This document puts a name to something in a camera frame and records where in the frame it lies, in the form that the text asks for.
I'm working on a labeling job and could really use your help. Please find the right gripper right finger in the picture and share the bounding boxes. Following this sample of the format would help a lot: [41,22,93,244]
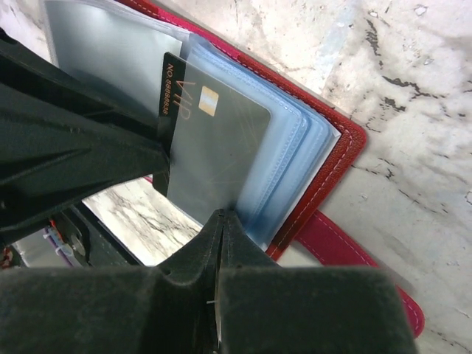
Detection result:
[218,213,419,353]

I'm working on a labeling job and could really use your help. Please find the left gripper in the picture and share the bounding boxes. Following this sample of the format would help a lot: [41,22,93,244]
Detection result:
[1,33,169,267]

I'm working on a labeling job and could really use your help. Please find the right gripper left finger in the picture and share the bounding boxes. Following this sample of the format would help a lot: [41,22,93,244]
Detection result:
[1,210,224,353]

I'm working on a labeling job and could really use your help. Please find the black VIP card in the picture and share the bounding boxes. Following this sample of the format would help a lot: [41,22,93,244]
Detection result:
[158,52,271,223]

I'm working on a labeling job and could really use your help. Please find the red card holder wallet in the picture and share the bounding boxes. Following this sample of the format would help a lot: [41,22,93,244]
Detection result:
[44,0,426,339]

